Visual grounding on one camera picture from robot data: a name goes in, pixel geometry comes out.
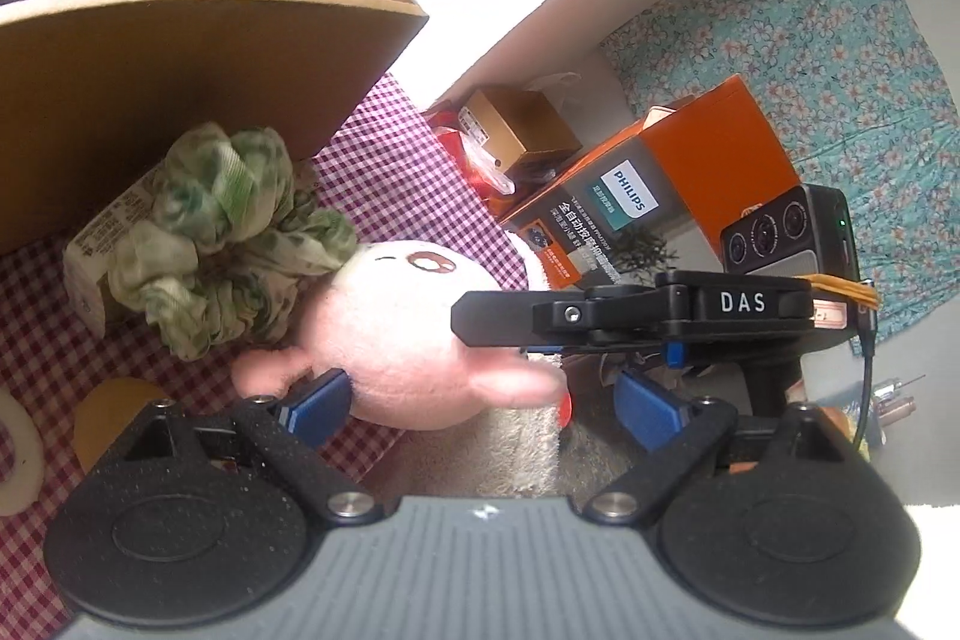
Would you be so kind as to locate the grey fluffy mat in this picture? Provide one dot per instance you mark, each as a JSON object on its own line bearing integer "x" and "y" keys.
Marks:
{"x": 510, "y": 452}

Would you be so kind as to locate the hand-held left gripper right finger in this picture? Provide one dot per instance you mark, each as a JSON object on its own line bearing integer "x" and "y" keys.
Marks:
{"x": 649, "y": 411}

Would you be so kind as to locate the tan tissue packet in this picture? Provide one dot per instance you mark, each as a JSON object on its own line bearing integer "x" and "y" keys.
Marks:
{"x": 97, "y": 250}

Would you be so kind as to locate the green white cloth scrunchie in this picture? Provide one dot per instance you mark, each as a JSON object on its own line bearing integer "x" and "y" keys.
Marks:
{"x": 225, "y": 197}

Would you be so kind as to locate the purple checked tablecloth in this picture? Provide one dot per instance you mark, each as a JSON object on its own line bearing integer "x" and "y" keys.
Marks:
{"x": 390, "y": 160}

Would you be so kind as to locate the teal floral bedsheet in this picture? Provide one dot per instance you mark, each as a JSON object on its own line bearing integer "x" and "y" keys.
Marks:
{"x": 825, "y": 48}

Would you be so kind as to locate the red packaging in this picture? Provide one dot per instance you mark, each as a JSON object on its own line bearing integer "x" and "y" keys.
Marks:
{"x": 465, "y": 160}

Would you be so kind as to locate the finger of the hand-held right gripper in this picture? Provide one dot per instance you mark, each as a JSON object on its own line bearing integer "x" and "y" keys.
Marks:
{"x": 525, "y": 317}

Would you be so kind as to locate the pink white plush toy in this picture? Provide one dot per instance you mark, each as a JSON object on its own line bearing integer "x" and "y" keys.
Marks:
{"x": 420, "y": 340}

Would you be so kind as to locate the small brown cardboard box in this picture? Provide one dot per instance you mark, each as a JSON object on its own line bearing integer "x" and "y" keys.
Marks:
{"x": 525, "y": 123}

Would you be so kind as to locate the orange appliance box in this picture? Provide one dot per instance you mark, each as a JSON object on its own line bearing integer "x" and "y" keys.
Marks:
{"x": 712, "y": 145}

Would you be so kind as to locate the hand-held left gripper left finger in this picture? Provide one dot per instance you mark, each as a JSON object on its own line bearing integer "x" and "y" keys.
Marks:
{"x": 319, "y": 411}

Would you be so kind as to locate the white tape roll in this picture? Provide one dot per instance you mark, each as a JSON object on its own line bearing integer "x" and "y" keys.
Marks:
{"x": 30, "y": 452}

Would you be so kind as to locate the round wooden piece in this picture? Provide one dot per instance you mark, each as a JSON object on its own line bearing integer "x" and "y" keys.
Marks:
{"x": 112, "y": 415}

